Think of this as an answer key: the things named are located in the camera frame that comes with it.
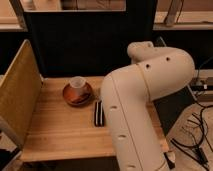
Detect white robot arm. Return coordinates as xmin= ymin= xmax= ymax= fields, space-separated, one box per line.
xmin=101 ymin=41 xmax=195 ymax=171

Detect white paper cup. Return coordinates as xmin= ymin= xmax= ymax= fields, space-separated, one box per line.
xmin=69 ymin=76 xmax=86 ymax=89

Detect brown ceramic plate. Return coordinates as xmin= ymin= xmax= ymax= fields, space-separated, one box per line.
xmin=62 ymin=83 xmax=93 ymax=107

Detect black back panel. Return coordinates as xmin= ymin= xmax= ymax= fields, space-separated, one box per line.
xmin=24 ymin=0 xmax=157 ymax=77

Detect wooden left side panel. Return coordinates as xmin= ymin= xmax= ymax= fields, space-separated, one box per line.
xmin=0 ymin=40 xmax=42 ymax=149

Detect power strip on floor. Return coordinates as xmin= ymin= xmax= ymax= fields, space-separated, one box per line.
xmin=190 ymin=77 xmax=213 ymax=91

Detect black floor cables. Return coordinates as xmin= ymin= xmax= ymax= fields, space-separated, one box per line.
xmin=170 ymin=54 xmax=213 ymax=167

